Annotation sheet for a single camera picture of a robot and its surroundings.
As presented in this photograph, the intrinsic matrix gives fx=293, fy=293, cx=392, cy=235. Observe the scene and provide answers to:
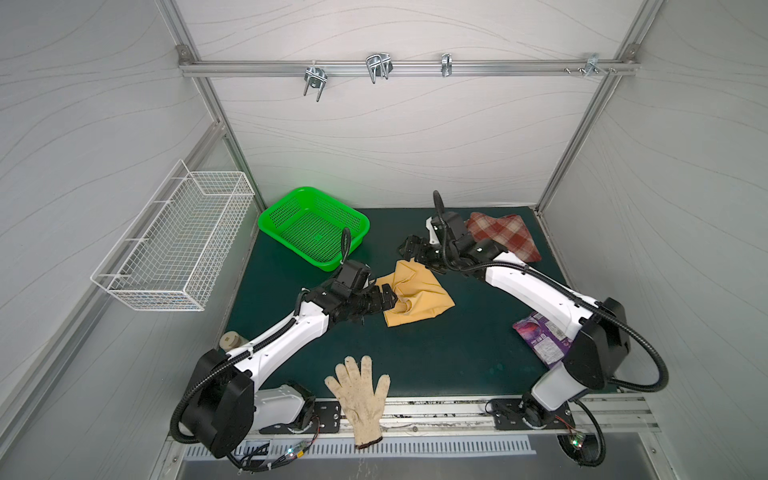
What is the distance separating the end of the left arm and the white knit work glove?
0.20 metres

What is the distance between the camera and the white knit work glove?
0.73m

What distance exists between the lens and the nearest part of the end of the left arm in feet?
1.95
